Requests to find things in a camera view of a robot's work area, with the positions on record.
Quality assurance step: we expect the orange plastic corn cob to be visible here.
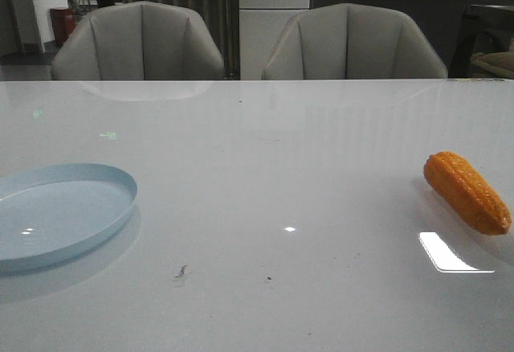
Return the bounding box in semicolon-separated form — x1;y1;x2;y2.
423;151;512;235

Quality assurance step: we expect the red trash bin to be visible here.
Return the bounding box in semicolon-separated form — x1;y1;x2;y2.
50;7;75;47

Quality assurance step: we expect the left beige upholstered chair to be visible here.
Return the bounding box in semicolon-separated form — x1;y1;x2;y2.
51;1;224;81

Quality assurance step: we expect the beige upholstered chair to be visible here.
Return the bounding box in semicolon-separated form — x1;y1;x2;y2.
262;3;447;80
51;1;224;81

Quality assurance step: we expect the dark side table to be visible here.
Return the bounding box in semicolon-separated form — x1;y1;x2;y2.
448;4;513;78

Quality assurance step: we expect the light blue round plate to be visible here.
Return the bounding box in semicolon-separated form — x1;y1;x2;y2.
1;163;137;273

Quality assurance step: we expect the right beige upholstered chair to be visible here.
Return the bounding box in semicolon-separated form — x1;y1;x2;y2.
262;3;447;80

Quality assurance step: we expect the beige cushion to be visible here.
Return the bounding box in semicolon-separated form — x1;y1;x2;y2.
470;51;513;79

